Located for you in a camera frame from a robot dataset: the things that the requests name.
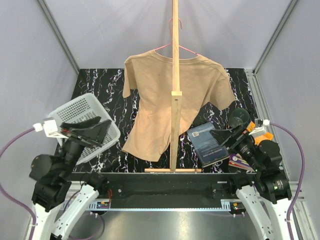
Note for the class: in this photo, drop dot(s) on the dark blue book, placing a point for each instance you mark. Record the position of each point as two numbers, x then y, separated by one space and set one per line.
207 148

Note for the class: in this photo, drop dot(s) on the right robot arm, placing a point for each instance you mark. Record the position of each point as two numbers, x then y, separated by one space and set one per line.
266 195

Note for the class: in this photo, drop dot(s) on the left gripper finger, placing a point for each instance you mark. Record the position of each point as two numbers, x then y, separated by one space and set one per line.
81 125
96 134

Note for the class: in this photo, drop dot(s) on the white plastic basket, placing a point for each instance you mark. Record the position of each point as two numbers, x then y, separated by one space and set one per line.
83 108

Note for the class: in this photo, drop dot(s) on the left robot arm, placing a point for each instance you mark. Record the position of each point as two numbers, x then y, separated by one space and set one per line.
51 174

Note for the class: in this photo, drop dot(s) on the wooden hanger stand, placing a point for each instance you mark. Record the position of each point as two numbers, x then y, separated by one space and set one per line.
176 101

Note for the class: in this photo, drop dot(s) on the beige t shirt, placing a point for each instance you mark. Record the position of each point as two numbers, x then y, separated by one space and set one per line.
202 81

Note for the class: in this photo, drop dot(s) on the black cup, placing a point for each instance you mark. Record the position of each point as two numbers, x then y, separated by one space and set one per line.
238 117

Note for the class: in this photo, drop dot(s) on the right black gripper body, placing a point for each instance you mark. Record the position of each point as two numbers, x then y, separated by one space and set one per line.
238 135

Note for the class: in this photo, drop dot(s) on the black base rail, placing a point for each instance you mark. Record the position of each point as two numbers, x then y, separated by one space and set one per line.
169 191

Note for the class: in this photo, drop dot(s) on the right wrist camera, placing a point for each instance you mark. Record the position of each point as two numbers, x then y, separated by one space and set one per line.
260 127

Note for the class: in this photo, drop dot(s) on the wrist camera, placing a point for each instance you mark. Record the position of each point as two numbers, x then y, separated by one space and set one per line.
260 127
49 126

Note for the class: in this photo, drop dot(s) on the purple and red book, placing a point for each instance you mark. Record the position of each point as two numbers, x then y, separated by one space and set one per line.
236 161

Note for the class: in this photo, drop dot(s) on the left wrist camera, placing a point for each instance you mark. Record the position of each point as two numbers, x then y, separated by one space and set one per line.
49 126

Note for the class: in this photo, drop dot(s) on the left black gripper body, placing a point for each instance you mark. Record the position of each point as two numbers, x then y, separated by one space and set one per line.
82 138

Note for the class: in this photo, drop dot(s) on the orange packet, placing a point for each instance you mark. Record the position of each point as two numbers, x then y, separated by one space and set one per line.
259 139

